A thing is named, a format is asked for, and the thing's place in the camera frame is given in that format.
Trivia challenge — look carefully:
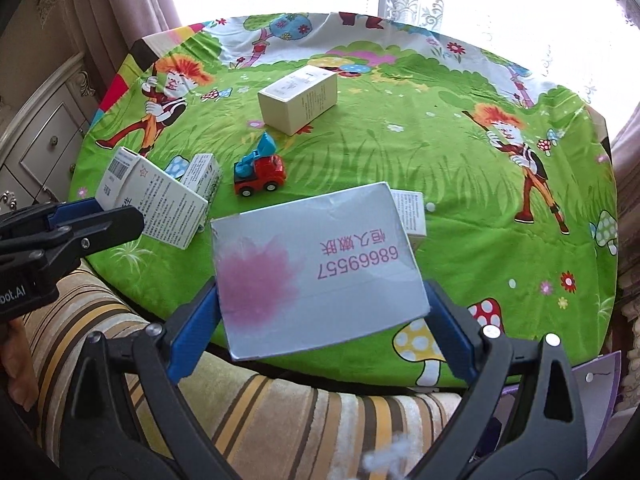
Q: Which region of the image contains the mauve curtain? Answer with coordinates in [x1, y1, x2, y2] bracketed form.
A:
[607, 110, 640, 291]
[30, 0, 186, 106]

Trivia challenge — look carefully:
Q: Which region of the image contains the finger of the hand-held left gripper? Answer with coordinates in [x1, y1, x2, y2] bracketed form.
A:
[30, 205, 146, 268]
[0, 199, 101, 241]

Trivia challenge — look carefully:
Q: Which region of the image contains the white fluff tuft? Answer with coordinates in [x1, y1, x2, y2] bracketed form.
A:
[362, 447, 416, 480]

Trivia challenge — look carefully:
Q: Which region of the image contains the green cartoon printed tablecloth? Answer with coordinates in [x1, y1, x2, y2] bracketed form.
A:
[67, 10, 621, 388]

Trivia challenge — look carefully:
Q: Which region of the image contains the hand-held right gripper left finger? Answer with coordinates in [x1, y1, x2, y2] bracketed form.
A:
[60, 280, 236, 480]

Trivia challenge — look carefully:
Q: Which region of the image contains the cream box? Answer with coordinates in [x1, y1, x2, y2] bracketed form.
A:
[257, 64, 339, 137]

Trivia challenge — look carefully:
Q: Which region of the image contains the white printed box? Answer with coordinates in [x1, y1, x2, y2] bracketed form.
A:
[389, 189, 427, 253]

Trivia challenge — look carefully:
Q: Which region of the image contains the white drawer cabinet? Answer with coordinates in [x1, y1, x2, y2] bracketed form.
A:
[0, 52, 101, 211]

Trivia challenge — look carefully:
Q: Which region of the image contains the purple storage box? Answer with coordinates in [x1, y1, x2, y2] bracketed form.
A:
[492, 350, 623, 461]

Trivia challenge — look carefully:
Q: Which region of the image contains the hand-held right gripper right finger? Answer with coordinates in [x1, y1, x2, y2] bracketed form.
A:
[410, 280, 591, 480]

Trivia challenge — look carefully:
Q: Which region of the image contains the small white box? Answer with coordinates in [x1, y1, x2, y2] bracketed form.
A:
[179, 153, 222, 203]

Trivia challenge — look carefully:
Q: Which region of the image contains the striped beige cushion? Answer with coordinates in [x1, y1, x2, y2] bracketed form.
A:
[20, 265, 466, 480]

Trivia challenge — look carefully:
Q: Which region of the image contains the silver box pink flower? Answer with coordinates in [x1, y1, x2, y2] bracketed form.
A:
[210, 181, 431, 362]

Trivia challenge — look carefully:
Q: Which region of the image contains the red toy truck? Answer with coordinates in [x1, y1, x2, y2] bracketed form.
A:
[233, 131, 287, 197]

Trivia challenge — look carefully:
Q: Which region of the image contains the person's left hand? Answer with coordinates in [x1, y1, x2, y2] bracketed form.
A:
[0, 317, 40, 411]

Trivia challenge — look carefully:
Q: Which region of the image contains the white barcode box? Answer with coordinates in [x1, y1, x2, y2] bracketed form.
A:
[95, 146, 209, 251]

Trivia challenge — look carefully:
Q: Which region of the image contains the white lace sheer curtain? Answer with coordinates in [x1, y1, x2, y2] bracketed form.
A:
[380, 0, 631, 111]

